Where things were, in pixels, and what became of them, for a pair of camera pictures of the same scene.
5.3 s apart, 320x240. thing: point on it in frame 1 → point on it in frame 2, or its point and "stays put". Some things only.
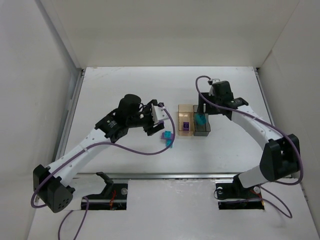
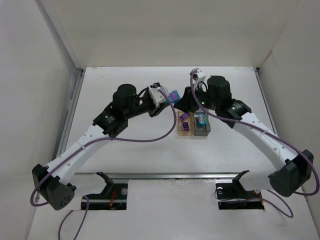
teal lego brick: x=167 y=134 → x=174 y=96
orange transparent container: x=186 y=113 stays put
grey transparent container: x=200 y=130 stays put
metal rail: x=156 y=177 stays put
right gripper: x=204 y=99 → x=188 y=100
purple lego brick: x=162 y=136 → x=174 y=95
